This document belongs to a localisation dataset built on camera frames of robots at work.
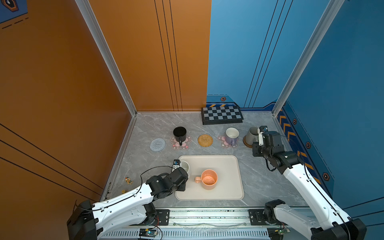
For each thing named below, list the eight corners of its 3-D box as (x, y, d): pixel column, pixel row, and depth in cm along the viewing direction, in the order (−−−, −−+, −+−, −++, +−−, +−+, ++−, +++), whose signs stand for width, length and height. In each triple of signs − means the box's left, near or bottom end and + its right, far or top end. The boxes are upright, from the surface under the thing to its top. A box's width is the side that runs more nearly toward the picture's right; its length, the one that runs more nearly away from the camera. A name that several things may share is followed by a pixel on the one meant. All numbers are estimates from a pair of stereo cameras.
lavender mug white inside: (225, 148, 101) (227, 141, 94) (223, 134, 108) (225, 127, 101) (238, 148, 101) (241, 141, 94) (235, 134, 108) (238, 127, 101)
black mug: (174, 148, 101) (172, 139, 93) (175, 136, 108) (173, 126, 100) (186, 148, 101) (185, 139, 93) (186, 136, 108) (185, 126, 100)
